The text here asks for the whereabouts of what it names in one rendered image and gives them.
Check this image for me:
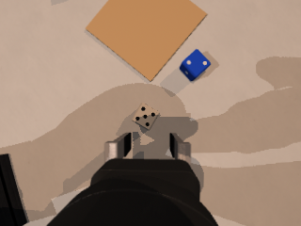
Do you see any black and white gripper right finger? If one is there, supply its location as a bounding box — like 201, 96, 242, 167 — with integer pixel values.
169, 133, 191, 167

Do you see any orange square mat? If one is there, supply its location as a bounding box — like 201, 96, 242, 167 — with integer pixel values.
86, 0, 207, 81

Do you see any blue die with white pips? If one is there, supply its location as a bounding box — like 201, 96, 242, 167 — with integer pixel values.
180, 49, 211, 81

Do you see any beige die with black pips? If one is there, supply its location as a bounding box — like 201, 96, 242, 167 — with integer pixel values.
132, 103, 159, 130

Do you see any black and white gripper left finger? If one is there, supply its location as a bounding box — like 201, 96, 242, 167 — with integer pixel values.
104, 133, 132, 164

